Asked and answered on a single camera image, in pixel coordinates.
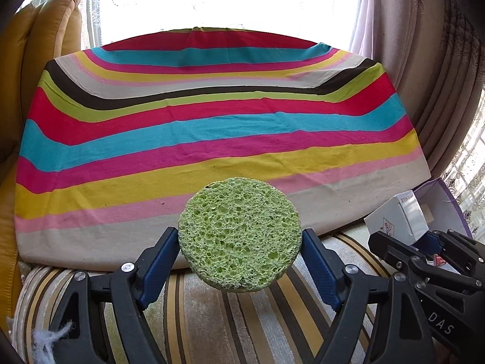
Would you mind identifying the rainbow striped cushion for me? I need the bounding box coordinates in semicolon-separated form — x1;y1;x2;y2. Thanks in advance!
15;26;431;271

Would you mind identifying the white frayed thread tuft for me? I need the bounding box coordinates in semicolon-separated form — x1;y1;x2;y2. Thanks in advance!
32;320;78;364

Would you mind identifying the white box with dark logo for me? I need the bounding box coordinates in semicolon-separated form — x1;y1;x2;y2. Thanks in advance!
364;189;431;246

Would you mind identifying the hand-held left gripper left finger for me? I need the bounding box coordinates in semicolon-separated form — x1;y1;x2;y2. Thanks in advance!
47;227;179;364

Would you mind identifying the yellow leather sofa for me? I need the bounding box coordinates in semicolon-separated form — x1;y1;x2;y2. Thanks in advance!
0;0;85;349

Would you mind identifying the beige pleated curtain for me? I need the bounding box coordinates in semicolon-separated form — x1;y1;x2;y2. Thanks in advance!
350;0;485;186

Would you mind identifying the purple cardboard storage box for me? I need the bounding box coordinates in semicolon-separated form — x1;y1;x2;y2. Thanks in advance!
412;177;475;245

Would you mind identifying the cream embroidered lace curtain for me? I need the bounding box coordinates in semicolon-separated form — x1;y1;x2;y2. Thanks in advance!
443;87;485;236

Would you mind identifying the beige striped velvet cushion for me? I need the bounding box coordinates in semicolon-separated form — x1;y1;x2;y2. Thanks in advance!
11;231;421;364

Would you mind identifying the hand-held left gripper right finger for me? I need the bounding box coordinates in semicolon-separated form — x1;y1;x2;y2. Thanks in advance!
301;228;436;364

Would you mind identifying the round green sponge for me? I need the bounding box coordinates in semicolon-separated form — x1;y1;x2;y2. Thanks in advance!
178;177;304;293

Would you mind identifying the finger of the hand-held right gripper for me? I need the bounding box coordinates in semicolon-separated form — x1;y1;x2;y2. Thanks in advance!
424;229;485;274
368;231;463;292

